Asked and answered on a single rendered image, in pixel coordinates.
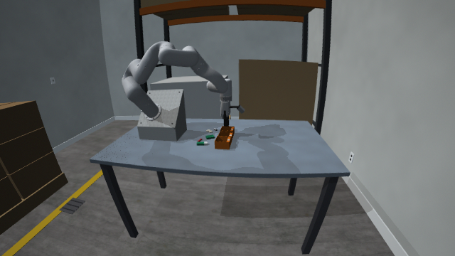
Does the orange three-compartment tray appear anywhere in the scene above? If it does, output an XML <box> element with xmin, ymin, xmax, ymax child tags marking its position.
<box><xmin>215</xmin><ymin>126</ymin><xmax>235</xmax><ymax>149</ymax></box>

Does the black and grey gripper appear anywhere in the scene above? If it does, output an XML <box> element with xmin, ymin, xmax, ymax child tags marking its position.
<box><xmin>221</xmin><ymin>100</ymin><xmax>232</xmax><ymax>127</ymax></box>

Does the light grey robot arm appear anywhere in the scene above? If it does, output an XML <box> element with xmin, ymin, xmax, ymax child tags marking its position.
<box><xmin>122</xmin><ymin>41</ymin><xmax>232</xmax><ymax>121</ymax></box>

